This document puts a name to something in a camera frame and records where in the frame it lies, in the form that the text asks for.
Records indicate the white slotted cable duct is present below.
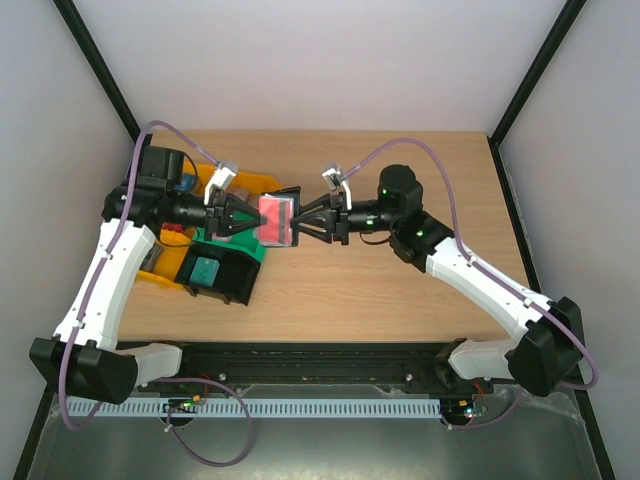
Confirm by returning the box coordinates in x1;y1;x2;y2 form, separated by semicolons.
97;398;441;419

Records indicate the yellow bin far right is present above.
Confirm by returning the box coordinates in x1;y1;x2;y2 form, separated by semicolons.
227;171;282;201

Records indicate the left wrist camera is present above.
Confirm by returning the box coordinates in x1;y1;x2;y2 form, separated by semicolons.
204;162;238;205

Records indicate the white floral card stack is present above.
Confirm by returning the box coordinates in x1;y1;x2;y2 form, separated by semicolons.
231;188;250;201

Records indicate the black bin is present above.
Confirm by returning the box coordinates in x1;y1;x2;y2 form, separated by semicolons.
175;243;261;306

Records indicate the black frame post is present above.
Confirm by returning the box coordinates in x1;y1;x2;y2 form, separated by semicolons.
53;0;141;142
488;0;588;146

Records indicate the purple cable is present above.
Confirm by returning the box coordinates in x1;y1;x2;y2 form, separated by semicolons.
58;119;257;467
342;137;600;431

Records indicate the yellow bin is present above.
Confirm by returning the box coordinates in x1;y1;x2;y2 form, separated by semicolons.
136;228;196;291
175;159;215;195
227;171;282;201

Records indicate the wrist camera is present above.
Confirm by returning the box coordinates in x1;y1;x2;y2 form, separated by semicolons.
322;163;352;211
204;162;238;205

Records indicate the red VIP card stack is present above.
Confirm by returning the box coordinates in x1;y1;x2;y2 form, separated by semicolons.
162;223;184;234

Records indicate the teal card stack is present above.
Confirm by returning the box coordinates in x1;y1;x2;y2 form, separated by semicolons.
189;257;220;287

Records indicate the left black frame post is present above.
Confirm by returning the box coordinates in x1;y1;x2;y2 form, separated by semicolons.
53;0;141;142

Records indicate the plain red card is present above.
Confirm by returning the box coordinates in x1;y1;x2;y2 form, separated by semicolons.
257;195;294;247

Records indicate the yellow bin near left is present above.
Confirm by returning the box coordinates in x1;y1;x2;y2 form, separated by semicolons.
136;228;196;291

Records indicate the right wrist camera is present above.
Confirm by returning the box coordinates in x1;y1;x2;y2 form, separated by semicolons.
322;163;352;211

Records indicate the black leather card holder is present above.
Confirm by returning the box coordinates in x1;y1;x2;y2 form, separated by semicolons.
255;186;301;248

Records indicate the yellow bin far left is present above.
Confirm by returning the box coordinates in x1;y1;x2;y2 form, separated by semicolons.
175;159;215;195

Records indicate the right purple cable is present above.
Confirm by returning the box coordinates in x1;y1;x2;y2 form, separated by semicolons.
342;137;600;431

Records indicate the blue VIP card stack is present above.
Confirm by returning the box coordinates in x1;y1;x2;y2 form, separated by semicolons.
175;173;199;193

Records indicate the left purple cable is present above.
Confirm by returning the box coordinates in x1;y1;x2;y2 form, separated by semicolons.
58;119;257;467

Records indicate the right black frame post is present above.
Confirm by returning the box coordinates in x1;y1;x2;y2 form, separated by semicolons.
488;0;588;146

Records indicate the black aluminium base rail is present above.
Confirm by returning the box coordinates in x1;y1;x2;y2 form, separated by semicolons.
49;341;585;397

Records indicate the green bin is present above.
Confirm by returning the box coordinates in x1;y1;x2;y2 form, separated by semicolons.
192;228;266;263

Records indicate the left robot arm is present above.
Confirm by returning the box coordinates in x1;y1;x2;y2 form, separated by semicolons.
29;146;262;404

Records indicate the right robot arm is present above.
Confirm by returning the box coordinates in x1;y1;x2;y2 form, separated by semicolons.
291;164;584;397

